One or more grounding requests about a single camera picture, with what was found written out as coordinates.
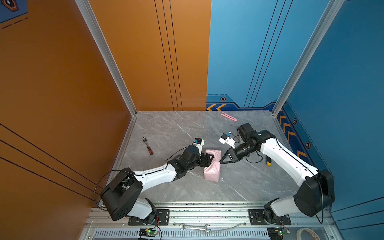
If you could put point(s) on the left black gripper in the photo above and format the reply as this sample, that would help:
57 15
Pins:
208 162

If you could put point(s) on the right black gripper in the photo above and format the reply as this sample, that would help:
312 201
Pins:
233 156

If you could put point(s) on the pink wrapping paper sheet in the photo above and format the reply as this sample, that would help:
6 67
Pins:
212 173

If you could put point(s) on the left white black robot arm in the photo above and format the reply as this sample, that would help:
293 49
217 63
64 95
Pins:
121 196

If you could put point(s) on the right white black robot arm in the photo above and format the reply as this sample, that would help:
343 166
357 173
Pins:
316 188

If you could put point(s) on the pink scissors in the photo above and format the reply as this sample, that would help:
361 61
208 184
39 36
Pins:
228 116

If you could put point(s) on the right green circuit board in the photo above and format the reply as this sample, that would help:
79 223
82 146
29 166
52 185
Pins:
276 234

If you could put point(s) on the green circuit board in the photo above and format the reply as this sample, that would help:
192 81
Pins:
147 234
276 234

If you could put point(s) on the left green circuit board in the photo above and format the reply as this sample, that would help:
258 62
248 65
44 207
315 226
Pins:
147 234

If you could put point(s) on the white tape roll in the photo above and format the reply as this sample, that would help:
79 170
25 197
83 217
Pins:
312 233

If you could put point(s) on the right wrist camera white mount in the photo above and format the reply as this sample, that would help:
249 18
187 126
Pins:
237 135

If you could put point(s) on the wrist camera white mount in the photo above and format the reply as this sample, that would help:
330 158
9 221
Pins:
237 135
199 143

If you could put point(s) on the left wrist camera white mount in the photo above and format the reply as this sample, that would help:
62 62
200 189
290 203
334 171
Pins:
199 143

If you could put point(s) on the red handled ratchet tool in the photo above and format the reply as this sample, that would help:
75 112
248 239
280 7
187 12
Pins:
147 145

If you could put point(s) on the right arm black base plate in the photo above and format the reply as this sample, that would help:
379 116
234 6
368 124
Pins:
261 217

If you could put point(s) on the silver wrench on rail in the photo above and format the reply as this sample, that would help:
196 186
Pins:
204 228

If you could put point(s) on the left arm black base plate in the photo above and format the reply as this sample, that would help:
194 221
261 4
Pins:
160 218

